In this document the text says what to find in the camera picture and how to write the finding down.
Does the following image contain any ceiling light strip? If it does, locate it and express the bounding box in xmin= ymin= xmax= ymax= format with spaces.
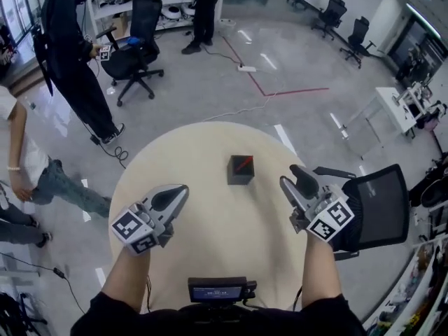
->
xmin=405 ymin=2 xmax=441 ymax=39

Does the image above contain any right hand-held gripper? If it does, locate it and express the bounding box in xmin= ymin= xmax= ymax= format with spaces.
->
xmin=279 ymin=164 xmax=354 ymax=242

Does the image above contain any person's right forearm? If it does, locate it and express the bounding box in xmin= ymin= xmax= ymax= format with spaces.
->
xmin=301 ymin=232 xmax=342 ymax=309

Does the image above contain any black mesh visitor chair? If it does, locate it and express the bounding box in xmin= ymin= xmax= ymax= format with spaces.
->
xmin=313 ymin=163 xmax=410 ymax=261

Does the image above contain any black chest-mounted screen device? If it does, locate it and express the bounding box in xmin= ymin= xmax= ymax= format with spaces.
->
xmin=187 ymin=276 xmax=257 ymax=309

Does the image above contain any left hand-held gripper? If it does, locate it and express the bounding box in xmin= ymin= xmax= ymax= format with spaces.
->
xmin=111 ymin=184 xmax=190 ymax=257

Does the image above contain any black cable with adapter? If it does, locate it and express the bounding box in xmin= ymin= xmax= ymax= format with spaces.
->
xmin=0 ymin=252 xmax=87 ymax=314
xmin=82 ymin=117 xmax=129 ymax=169

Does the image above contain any person's left forearm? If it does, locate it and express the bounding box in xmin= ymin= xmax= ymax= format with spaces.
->
xmin=101 ymin=246 xmax=152 ymax=315

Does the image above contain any small black box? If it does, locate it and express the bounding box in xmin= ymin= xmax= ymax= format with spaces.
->
xmin=226 ymin=154 xmax=256 ymax=186

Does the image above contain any round beige table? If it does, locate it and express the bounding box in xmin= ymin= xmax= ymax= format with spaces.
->
xmin=108 ymin=120 xmax=316 ymax=314

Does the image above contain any white floor cable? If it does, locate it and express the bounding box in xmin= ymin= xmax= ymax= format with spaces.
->
xmin=202 ymin=71 xmax=286 ymax=123

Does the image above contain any white cluttered workbench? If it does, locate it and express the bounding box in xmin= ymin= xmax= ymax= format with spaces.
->
xmin=363 ymin=234 xmax=448 ymax=336

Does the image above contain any white shelf unit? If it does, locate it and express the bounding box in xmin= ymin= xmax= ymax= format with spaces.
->
xmin=83 ymin=0 xmax=225 ymax=50

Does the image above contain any person's black shirt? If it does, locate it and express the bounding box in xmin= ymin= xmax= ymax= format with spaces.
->
xmin=69 ymin=290 xmax=367 ymax=336

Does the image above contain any white desk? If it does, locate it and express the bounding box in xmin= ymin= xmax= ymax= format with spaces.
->
xmin=395 ymin=84 xmax=447 ymax=136
xmin=344 ymin=86 xmax=418 ymax=160

